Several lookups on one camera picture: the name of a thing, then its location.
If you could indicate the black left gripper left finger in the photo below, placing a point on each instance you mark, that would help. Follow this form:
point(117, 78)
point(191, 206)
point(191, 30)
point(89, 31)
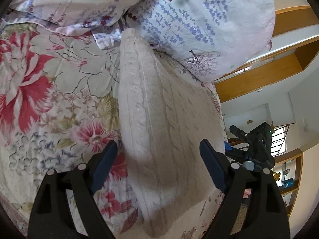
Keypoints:
point(51, 216)

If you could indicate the wooden headboard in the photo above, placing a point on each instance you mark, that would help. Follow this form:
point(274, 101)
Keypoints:
point(291, 54)

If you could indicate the person's right hand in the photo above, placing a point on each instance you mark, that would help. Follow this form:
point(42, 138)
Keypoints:
point(247, 193)

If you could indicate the wooden shelf unit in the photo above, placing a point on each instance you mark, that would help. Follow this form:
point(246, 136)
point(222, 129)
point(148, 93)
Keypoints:
point(288, 172)

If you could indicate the beige cable-knit sweater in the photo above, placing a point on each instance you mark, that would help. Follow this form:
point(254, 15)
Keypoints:
point(164, 115)

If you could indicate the blue lavender print pillow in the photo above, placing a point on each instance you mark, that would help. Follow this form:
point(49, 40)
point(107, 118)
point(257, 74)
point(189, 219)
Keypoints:
point(209, 37)

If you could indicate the pink floral left pillow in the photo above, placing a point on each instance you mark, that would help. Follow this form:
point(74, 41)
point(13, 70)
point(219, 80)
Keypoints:
point(67, 17)

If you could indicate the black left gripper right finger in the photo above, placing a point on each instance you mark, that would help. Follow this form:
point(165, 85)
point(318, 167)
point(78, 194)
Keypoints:
point(266, 216)

